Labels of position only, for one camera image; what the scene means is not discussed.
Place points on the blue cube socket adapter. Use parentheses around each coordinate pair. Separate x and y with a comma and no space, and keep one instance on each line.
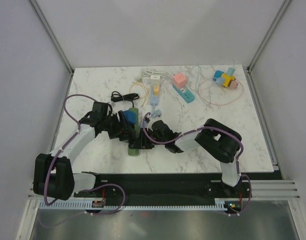
(130,117)

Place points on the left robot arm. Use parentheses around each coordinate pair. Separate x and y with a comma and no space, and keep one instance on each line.
(53,172)

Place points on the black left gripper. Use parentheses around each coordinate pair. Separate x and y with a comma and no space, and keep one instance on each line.
(116,134)

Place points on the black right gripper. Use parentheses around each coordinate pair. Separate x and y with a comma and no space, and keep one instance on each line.
(142,142)

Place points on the light teal charger plug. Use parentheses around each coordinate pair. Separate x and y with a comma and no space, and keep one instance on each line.
(231,71)

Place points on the pink cube socket adapter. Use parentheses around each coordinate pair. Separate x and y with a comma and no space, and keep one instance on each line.
(179,80)

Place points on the white charger block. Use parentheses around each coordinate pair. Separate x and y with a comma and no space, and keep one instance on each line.
(155,79)

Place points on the yellow charger plug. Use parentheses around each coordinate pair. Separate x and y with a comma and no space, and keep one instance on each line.
(156,90)

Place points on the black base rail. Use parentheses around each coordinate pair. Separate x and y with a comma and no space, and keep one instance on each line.
(162,189)

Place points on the yellow cube socket hub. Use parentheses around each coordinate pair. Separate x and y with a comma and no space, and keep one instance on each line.
(228,79)

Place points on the teal power strip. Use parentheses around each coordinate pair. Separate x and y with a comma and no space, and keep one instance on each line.
(185,93)

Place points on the blue plug adapter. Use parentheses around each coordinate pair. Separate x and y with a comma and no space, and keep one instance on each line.
(218,78)

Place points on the pink plug adapter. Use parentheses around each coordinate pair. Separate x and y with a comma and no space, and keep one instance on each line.
(233,84)

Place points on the white slotted cable duct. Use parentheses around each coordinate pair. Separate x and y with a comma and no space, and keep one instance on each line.
(91,205)

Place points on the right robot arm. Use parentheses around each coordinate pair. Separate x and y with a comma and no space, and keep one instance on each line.
(221,142)

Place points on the light blue power strip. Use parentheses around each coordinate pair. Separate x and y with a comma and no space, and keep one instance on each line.
(154,100)

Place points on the green power strip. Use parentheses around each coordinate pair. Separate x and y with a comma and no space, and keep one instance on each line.
(133,152)

